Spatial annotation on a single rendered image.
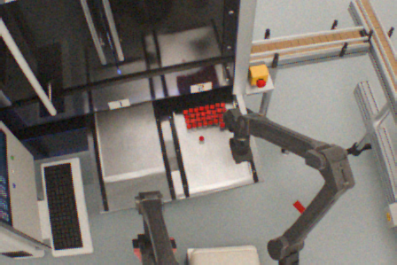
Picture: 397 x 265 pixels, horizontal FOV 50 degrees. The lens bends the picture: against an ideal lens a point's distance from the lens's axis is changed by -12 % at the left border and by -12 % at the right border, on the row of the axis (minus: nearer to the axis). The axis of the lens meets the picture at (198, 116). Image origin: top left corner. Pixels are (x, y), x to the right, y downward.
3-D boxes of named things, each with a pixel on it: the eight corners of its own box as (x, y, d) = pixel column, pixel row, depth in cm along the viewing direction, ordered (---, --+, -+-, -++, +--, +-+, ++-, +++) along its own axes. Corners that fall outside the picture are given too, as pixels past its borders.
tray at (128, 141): (94, 107, 206) (92, 105, 203) (151, 96, 208) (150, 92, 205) (104, 179, 192) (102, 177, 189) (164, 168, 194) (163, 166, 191)
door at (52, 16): (11, 101, 172) (-50, 18, 118) (120, 75, 175) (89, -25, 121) (11, 103, 171) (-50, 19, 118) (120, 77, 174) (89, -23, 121)
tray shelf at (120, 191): (85, 112, 208) (84, 110, 206) (237, 81, 212) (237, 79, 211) (99, 214, 188) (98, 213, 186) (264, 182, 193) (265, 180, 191)
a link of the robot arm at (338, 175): (342, 187, 112) (366, 177, 117) (316, 147, 120) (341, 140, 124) (274, 264, 143) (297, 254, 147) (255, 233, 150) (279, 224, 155)
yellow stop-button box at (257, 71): (246, 71, 203) (247, 63, 197) (262, 68, 204) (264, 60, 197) (251, 86, 200) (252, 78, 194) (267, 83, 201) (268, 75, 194)
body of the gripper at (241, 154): (246, 136, 171) (247, 126, 164) (253, 161, 165) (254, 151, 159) (229, 140, 170) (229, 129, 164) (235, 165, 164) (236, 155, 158)
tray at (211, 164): (174, 115, 204) (173, 112, 201) (233, 104, 206) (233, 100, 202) (189, 190, 190) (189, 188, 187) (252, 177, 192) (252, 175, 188)
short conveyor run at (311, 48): (239, 80, 215) (241, 62, 200) (230, 51, 221) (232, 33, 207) (367, 58, 219) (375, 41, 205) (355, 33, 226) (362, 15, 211)
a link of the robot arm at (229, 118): (242, 125, 150) (263, 120, 154) (226, 98, 156) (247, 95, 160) (229, 148, 158) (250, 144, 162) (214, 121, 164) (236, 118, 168)
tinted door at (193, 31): (120, 75, 175) (91, -25, 121) (234, 53, 178) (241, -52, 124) (120, 77, 174) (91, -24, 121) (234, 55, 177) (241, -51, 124)
